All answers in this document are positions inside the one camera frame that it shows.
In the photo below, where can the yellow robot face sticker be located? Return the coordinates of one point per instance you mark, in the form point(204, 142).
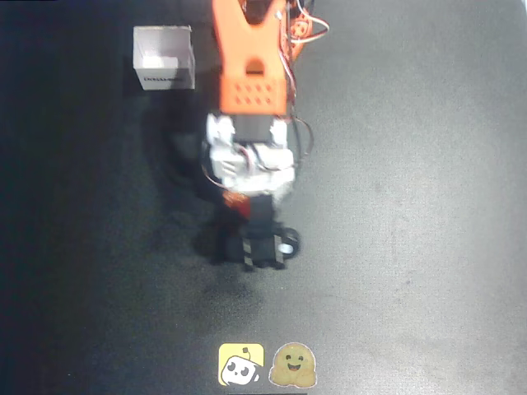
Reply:
point(241, 364)

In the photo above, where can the smiling hugging face sticker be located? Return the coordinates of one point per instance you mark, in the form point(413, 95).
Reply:
point(293, 365)

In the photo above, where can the black gripper camera with mount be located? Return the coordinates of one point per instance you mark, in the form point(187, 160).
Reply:
point(263, 243)

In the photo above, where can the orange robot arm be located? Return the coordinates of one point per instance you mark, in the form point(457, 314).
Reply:
point(251, 49)

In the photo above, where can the white open cardboard box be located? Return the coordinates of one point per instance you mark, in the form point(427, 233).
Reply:
point(164, 57)

